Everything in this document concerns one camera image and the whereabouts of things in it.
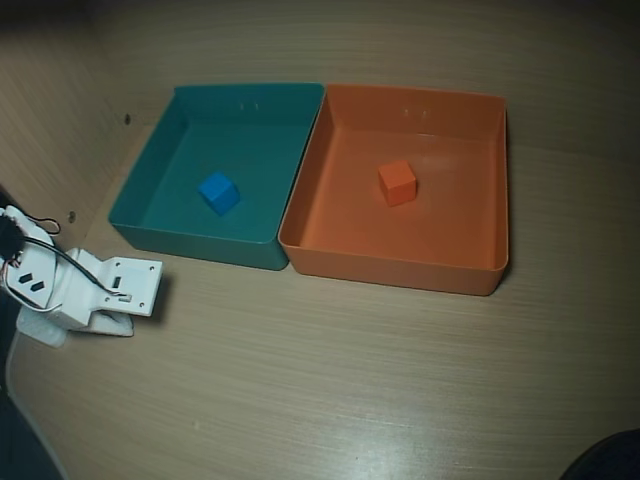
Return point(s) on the black round object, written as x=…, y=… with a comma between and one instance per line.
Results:
x=615, y=460

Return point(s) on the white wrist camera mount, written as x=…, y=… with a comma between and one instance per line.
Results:
x=142, y=280

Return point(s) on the orange cube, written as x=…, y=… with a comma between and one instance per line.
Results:
x=397, y=185

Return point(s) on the orange plastic box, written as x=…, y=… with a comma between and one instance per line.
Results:
x=400, y=240

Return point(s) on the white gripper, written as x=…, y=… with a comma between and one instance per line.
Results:
x=80, y=316

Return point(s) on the blue cube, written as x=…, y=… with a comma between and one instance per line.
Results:
x=218, y=192

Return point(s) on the teal plastic box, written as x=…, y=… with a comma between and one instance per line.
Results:
x=225, y=150

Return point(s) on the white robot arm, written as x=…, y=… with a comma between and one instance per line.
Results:
x=35, y=256

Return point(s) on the white robot base clamp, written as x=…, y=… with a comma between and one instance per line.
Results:
x=42, y=331

